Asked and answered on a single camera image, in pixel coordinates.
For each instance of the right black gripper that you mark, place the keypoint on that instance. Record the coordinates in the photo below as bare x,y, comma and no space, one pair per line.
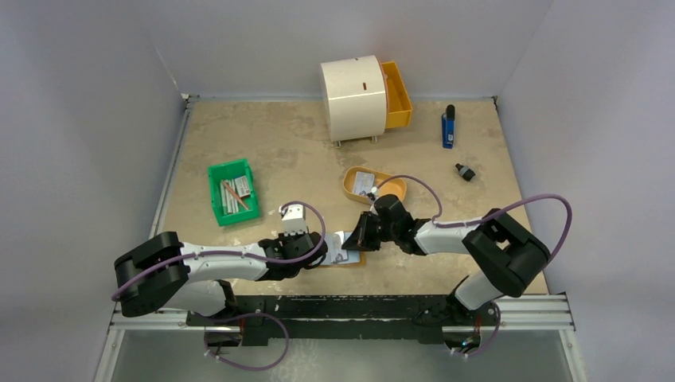
370,231

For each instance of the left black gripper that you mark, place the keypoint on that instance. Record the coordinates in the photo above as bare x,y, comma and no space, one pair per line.
285,239

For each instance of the yellow leather card holder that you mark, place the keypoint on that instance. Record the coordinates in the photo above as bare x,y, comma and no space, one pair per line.
355,257

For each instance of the white credit card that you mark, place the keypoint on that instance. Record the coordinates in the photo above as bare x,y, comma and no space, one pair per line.
363,183
332,242

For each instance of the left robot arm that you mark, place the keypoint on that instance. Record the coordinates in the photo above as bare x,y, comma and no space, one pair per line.
164,272

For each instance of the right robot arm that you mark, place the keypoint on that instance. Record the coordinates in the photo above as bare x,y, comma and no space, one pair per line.
508,255

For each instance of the small card box in bin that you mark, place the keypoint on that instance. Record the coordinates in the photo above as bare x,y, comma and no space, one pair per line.
242,186

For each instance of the grey tubes in bin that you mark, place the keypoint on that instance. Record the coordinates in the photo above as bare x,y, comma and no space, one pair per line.
231,205

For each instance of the green plastic bin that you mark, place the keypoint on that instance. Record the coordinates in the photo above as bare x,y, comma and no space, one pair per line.
229,171

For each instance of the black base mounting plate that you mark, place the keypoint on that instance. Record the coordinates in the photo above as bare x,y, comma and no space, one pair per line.
426,319

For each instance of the brown pencil in bin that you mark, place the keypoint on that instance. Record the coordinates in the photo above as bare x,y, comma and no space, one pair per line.
234,194

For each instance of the small black knob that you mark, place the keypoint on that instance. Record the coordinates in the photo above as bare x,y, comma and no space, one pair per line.
465,172

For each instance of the yellow open drawer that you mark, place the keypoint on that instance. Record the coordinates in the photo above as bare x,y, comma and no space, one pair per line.
399,107

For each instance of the cream round drawer cabinet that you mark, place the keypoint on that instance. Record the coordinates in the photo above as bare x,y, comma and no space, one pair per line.
354,94

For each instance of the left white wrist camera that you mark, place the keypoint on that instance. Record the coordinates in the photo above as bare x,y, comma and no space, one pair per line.
293,219

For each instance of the aluminium frame rail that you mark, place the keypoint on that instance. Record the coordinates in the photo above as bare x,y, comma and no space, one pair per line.
531,312

